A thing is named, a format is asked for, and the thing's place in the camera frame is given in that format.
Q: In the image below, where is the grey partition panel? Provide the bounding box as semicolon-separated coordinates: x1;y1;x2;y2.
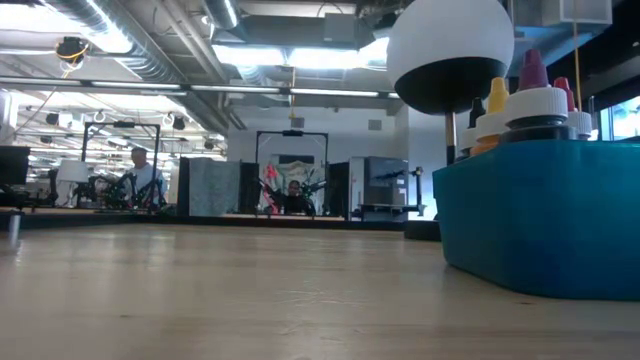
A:
177;157;261;217

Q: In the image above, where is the teal plastic bin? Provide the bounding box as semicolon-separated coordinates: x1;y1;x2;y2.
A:
432;138;640;302

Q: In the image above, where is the large purple food coloring bottle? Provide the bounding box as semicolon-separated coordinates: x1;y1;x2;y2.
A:
501;48;579;144

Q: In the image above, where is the long ceiling light bar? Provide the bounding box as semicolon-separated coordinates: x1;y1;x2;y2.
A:
0;77;401;100

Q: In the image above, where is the grey cabinet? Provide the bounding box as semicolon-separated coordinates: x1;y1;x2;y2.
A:
349;156;412;207

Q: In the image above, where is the black monitor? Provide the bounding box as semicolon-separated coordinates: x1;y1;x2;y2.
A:
0;144;31;187

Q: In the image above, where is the black table frame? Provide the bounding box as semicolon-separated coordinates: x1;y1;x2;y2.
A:
0;207;407;232

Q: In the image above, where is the person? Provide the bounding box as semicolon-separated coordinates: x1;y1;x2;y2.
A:
281;179;314;216
124;146;169;209

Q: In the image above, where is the large yellow food coloring bottle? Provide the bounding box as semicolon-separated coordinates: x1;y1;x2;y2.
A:
469;77;511;157

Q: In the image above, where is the silver ceiling duct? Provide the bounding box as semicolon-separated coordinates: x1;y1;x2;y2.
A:
44;0;231;134

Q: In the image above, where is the large red food coloring bottle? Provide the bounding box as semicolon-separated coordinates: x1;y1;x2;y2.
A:
552;76;594;141

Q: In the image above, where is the black ceiling device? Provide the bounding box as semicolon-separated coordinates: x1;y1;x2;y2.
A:
54;35;91;64

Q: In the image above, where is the large black food coloring bottle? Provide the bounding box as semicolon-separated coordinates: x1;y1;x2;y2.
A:
457;97;487;161

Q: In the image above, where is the yellow hanging cord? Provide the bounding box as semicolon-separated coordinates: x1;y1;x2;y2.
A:
572;19;584;114

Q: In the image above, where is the white globe lamp black base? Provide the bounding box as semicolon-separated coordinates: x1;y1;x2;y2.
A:
386;0;515;243

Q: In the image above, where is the black robot station frame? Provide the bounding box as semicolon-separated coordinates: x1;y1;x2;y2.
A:
79;121;162;211
254;129;330;217

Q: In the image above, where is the white lamp shade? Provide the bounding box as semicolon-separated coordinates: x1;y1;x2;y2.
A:
55;159;91;184

